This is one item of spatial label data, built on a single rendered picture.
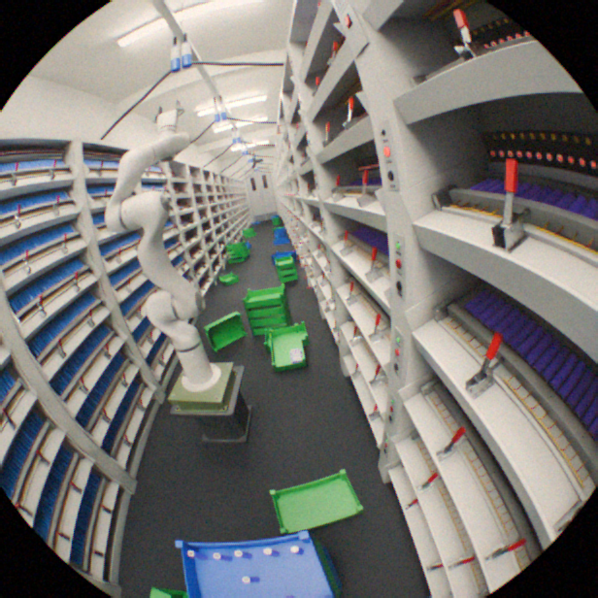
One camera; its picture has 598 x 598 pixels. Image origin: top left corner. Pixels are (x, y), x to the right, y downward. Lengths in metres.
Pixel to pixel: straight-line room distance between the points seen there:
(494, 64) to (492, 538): 0.61
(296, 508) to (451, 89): 1.19
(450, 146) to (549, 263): 0.28
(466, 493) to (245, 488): 0.90
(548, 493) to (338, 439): 1.03
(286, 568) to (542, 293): 0.63
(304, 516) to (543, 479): 0.88
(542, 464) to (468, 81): 0.41
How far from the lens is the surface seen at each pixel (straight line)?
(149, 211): 0.76
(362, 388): 1.18
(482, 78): 0.28
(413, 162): 0.41
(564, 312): 0.24
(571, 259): 0.26
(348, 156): 1.10
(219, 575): 0.68
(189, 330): 1.01
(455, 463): 0.53
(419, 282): 0.44
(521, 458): 0.34
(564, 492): 0.35
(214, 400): 1.04
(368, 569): 1.02
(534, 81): 0.25
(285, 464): 1.17
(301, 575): 0.63
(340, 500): 1.07
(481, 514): 0.51
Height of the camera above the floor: 1.02
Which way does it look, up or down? 25 degrees down
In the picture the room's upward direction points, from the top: 11 degrees counter-clockwise
